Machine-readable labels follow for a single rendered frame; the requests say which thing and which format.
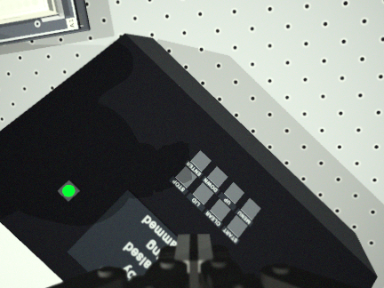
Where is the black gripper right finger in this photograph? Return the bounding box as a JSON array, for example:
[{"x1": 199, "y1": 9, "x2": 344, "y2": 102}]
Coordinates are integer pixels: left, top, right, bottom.
[{"x1": 194, "y1": 234, "x2": 357, "y2": 288}]

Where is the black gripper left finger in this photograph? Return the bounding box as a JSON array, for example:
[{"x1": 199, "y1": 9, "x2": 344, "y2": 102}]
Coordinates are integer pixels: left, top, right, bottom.
[{"x1": 45, "y1": 234, "x2": 195, "y2": 288}]

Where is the grey perforated base plate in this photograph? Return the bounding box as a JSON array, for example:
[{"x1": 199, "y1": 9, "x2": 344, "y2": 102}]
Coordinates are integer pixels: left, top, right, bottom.
[{"x1": 0, "y1": 0, "x2": 384, "y2": 288}]

